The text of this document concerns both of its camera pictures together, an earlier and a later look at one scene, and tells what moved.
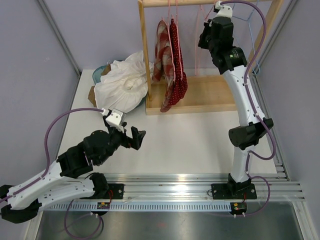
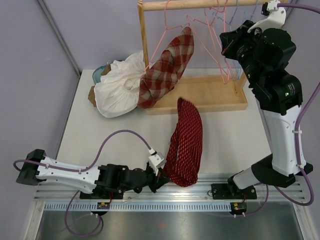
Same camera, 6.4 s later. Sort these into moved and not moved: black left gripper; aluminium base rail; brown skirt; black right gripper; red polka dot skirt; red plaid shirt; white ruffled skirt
Moved: red polka dot skirt; black left gripper; red plaid shirt; black right gripper
Not moved: white ruffled skirt; aluminium base rail; brown skirt
